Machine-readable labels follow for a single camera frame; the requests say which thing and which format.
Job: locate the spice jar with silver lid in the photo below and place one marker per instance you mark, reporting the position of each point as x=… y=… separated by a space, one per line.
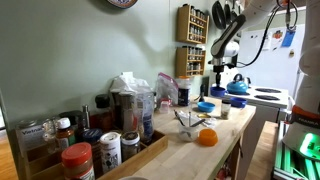
x=130 y=146

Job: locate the clear glass bowl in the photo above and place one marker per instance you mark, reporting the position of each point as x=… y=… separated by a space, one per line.
x=188 y=133

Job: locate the small container with pink lid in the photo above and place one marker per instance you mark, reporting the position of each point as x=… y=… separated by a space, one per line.
x=164 y=107

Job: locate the orange fruit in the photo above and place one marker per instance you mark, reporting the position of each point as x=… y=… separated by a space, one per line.
x=208 y=138

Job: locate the yellow fridge magnet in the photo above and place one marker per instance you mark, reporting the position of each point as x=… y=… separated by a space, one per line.
x=291 y=53

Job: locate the wooden wall spice rack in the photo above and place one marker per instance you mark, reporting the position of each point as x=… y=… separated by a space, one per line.
x=182 y=26
x=180 y=63

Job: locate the brown bottle with white cap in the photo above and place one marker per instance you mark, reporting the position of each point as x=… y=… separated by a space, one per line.
x=65 y=136

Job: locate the crumpled white plastic bag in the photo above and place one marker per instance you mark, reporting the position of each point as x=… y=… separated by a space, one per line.
x=128 y=83

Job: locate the blue paper on refrigerator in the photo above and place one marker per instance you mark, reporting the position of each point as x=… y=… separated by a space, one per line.
x=288 y=38

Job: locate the wooden organizer tray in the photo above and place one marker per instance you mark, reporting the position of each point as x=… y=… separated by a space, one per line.
x=146 y=153

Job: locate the white stove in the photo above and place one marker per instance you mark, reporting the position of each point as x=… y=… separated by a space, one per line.
x=266 y=113

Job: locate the light blue bowl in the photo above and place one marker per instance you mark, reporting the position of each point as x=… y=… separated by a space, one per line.
x=206 y=107

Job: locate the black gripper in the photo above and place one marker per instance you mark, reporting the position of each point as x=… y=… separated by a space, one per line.
x=218 y=71

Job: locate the decorative wall plate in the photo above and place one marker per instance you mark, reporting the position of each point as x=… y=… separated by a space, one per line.
x=121 y=3

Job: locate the glass jar with black lid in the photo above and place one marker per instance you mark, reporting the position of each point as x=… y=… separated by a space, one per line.
x=226 y=111

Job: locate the jar with red lid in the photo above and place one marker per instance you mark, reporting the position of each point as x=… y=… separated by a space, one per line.
x=78 y=160

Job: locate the white refrigerator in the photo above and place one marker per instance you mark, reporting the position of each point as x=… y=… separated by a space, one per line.
x=276 y=73

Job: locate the gold measuring cup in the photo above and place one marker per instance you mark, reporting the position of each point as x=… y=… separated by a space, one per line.
x=203 y=116

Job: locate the slim metal shaker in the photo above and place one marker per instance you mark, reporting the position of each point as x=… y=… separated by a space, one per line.
x=86 y=116

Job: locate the clear package with blue label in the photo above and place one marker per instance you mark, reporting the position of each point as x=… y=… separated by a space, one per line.
x=146 y=123

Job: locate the clear glass jar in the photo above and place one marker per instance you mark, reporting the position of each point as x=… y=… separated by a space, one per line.
x=50 y=131

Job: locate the jar with white Vietnam label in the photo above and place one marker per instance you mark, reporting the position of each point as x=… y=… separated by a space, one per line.
x=30 y=133

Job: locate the black stove burner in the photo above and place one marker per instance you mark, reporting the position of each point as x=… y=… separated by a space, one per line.
x=268 y=90
x=246 y=93
x=266 y=97

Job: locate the red printed paper on refrigerator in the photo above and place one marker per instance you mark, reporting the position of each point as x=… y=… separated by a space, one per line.
x=278 y=35

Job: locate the jar with blue lid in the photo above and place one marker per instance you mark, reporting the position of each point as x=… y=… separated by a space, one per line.
x=92 y=136

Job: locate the robot stand with green light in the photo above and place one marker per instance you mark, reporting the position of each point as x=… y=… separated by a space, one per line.
x=293 y=160

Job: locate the tall glass grinder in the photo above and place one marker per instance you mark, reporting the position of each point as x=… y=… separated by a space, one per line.
x=127 y=111

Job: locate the dark bottle with black cap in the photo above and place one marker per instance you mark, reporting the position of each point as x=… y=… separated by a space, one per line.
x=103 y=118

